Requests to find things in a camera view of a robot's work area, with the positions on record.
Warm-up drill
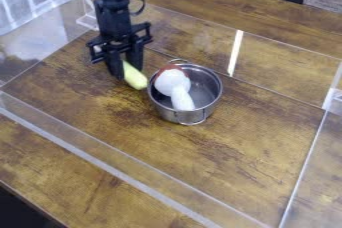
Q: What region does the white plush mushroom toy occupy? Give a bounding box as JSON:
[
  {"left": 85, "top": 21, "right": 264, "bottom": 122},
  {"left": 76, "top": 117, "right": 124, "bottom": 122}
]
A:
[{"left": 153, "top": 64, "right": 195, "bottom": 111}]

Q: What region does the clear acrylic barrier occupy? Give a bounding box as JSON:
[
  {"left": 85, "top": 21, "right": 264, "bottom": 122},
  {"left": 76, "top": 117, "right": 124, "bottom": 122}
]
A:
[
  {"left": 0, "top": 91, "right": 270, "bottom": 228},
  {"left": 279, "top": 62, "right": 342, "bottom": 228}
]

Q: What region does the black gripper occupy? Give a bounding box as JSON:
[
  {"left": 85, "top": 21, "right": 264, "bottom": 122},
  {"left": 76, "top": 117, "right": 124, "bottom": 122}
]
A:
[{"left": 87, "top": 19, "right": 152, "bottom": 80}]

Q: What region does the clear acrylic triangle bracket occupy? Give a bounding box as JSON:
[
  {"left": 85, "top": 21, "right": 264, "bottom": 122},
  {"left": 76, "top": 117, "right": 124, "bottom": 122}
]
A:
[{"left": 76, "top": 0, "right": 99, "bottom": 31}]

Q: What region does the clear acrylic right barrier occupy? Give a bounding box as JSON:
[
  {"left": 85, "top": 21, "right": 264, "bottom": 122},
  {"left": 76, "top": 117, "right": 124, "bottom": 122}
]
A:
[{"left": 279, "top": 62, "right": 342, "bottom": 228}]

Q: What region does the clear acrylic front barrier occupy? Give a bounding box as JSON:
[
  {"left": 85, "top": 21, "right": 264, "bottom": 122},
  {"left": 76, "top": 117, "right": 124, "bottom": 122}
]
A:
[{"left": 0, "top": 91, "right": 270, "bottom": 228}]

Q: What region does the small steel pot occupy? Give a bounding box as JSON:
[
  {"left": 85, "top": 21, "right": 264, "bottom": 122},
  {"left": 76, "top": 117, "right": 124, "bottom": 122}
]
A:
[{"left": 147, "top": 60, "right": 223, "bottom": 125}]

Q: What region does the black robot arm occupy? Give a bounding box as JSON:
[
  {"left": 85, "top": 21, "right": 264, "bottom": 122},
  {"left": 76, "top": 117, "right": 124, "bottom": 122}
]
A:
[{"left": 87, "top": 0, "right": 152, "bottom": 80}]

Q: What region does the green handled metal spoon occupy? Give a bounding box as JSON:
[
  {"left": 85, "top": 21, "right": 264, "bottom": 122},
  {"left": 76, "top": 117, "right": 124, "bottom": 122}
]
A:
[{"left": 92, "top": 44, "right": 149, "bottom": 91}]

